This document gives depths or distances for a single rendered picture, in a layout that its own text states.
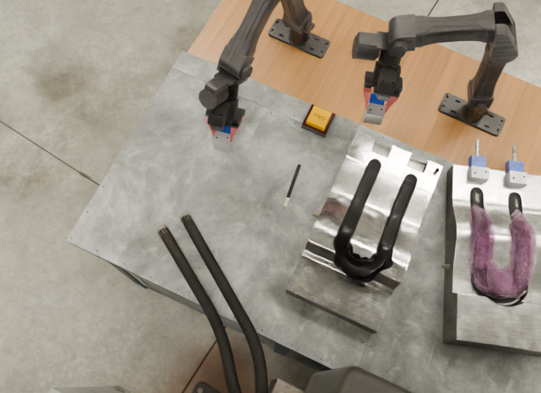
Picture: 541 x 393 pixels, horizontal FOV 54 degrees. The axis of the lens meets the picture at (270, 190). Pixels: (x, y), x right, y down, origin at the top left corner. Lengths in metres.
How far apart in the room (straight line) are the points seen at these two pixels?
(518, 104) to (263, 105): 0.80
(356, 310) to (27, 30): 2.24
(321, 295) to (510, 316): 0.48
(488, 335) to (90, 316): 1.58
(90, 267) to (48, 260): 0.19
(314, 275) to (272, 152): 0.40
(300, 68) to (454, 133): 0.52
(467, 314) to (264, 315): 0.52
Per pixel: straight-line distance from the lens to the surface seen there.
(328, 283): 1.45
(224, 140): 1.58
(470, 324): 1.48
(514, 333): 1.52
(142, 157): 1.65
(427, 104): 1.77
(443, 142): 1.73
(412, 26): 1.39
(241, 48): 1.42
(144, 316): 2.35
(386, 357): 1.52
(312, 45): 1.81
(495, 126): 1.80
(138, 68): 2.77
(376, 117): 1.54
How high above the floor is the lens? 2.28
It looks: 70 degrees down
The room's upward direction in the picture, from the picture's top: 3 degrees clockwise
